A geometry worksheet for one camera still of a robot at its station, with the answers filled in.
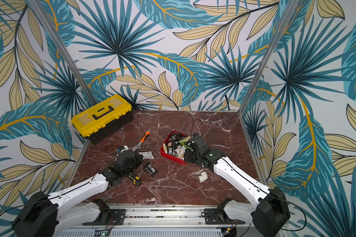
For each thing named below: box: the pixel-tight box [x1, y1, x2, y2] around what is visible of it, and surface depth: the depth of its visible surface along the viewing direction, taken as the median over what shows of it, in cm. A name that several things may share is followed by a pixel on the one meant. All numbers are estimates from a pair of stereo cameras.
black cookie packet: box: [142, 163, 158, 177], surface depth 90 cm
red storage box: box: [160, 130, 191, 165], surface depth 97 cm
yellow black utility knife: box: [127, 174, 141, 186], surface depth 85 cm
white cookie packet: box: [137, 151, 155, 160], surface depth 90 cm
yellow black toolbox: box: [71, 94, 134, 145], surface depth 96 cm
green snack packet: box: [178, 136, 191, 149], surface depth 99 cm
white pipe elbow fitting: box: [197, 171, 209, 184], surface depth 86 cm
